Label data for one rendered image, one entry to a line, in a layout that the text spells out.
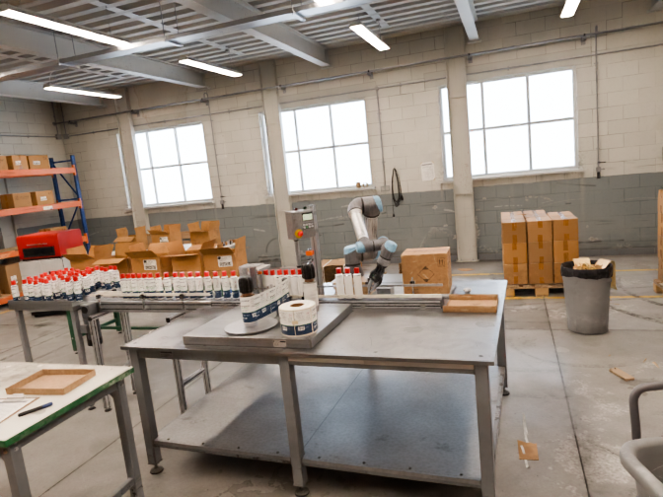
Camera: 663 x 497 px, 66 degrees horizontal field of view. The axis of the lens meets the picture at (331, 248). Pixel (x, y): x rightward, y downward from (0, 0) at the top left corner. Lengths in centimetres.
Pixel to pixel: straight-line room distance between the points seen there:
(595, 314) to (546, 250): 145
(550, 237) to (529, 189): 228
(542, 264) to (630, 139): 295
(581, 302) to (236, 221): 663
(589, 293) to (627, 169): 388
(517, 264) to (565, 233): 64
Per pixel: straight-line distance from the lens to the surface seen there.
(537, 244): 641
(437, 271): 340
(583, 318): 522
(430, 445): 298
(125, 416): 305
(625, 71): 875
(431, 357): 244
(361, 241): 325
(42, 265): 851
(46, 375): 319
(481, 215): 863
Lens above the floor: 173
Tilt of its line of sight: 9 degrees down
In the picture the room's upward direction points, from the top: 6 degrees counter-clockwise
